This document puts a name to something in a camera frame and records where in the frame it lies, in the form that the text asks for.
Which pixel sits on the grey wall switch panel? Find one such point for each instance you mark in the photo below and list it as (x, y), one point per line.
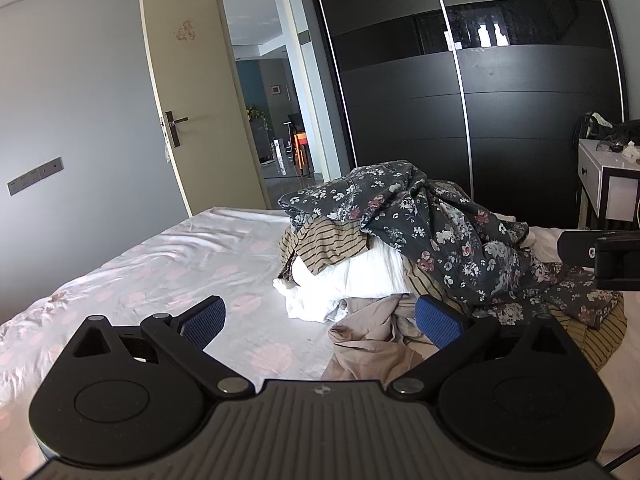
(35, 176)

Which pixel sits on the black sliding wardrobe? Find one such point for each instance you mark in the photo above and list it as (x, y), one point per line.
(400, 110)

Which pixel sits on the floral door sticker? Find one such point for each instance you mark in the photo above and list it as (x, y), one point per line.
(185, 31)

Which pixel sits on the dark floral pants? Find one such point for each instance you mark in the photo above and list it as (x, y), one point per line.
(450, 220)

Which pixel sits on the white garment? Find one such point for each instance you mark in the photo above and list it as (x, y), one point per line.
(360, 280)

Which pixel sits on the white nightstand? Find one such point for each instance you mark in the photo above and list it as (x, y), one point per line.
(592, 175)

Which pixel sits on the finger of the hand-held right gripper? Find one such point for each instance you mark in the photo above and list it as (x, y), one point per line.
(575, 247)

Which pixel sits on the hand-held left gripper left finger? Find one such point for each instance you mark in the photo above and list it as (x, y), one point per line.
(205, 321)

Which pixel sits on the orange framed furniture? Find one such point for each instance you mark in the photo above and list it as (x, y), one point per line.
(301, 147)

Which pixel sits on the small framed wall picture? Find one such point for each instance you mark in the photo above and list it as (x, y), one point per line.
(276, 90)

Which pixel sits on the bed with pink dotted sheet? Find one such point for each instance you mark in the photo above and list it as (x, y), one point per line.
(150, 260)

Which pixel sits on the cream door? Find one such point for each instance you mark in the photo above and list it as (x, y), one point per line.
(200, 85)

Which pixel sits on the black bag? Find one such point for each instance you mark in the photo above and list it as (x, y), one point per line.
(620, 132)

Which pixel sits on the potted plant with yellow flowers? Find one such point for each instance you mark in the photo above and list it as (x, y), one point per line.
(256, 112)

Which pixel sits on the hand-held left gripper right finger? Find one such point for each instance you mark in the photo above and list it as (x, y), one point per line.
(440, 324)

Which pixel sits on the beige garment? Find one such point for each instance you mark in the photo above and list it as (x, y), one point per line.
(370, 345)

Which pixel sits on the white door frame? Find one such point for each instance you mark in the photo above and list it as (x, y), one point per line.
(306, 85)

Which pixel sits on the tan striped garment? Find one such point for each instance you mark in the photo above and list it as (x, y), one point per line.
(325, 245)

